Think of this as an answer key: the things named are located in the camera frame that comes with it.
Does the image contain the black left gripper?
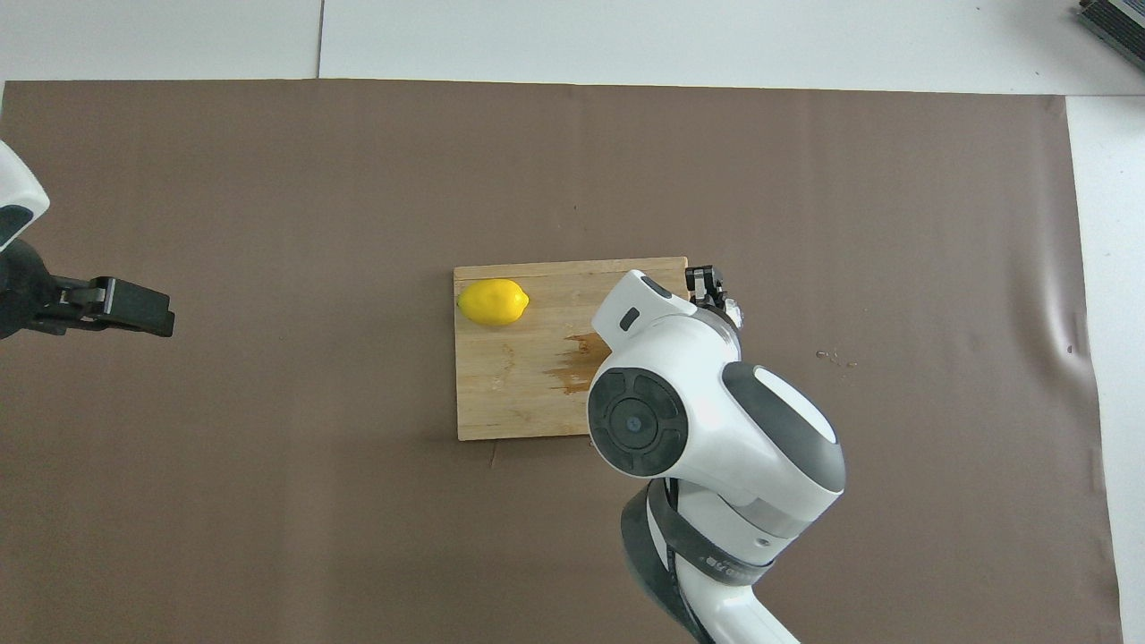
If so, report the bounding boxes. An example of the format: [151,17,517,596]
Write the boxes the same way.
[0,237,176,340]

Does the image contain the wooden cutting board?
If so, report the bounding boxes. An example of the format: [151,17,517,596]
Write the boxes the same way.
[453,257,690,442]

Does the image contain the grey ribbed metal device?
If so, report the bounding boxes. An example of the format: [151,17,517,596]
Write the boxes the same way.
[1076,0,1145,72]

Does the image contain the brown paper table mat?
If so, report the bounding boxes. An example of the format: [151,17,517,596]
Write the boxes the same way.
[0,79,1124,644]

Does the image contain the yellow lemon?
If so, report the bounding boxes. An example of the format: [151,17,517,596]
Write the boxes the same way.
[457,278,530,327]

